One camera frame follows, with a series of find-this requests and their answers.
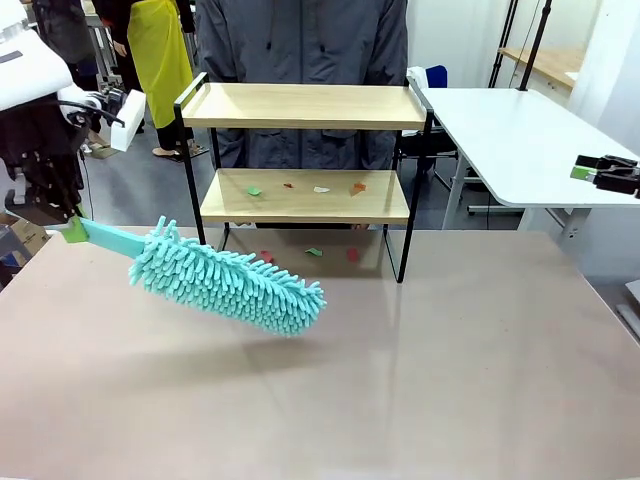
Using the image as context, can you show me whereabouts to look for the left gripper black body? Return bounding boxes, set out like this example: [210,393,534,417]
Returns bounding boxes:
[0,97,85,172]

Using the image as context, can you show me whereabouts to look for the teal microfibre duster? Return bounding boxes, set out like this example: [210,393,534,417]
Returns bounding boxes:
[79,214,329,339]

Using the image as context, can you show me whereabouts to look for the brown cardboard box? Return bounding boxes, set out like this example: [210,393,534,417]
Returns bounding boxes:
[0,213,51,281]

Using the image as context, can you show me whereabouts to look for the person in dark clothes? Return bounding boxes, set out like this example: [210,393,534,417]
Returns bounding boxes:
[30,0,104,151]

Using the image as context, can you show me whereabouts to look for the light wooden desk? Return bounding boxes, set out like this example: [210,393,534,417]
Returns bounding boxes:
[498,46,587,91]

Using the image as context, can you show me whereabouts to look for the large white table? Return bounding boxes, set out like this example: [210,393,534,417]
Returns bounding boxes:
[417,85,640,246]

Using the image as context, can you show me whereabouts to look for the thick black stand pole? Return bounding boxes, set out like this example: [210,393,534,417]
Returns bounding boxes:
[518,0,555,92]

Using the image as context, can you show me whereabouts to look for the person in yellow apron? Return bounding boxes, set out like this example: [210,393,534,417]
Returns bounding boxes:
[92,0,196,162]

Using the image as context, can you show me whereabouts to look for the thin black tripod legs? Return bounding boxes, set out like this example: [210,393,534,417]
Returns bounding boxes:
[488,0,520,90]

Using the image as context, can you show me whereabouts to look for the blue chair back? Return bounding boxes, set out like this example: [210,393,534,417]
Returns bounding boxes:
[424,64,449,90]

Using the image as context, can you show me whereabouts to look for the white crumpled cloth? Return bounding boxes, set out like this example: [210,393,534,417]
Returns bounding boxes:
[405,66,430,94]

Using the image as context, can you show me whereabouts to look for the person in grey jacket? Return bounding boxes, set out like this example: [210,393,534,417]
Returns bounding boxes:
[193,0,411,171]

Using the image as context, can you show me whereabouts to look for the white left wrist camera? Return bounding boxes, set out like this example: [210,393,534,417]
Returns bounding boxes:
[108,88,148,154]

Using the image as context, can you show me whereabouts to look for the two-tier wooden black-frame shelf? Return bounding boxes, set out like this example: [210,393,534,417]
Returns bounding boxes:
[173,71,435,285]

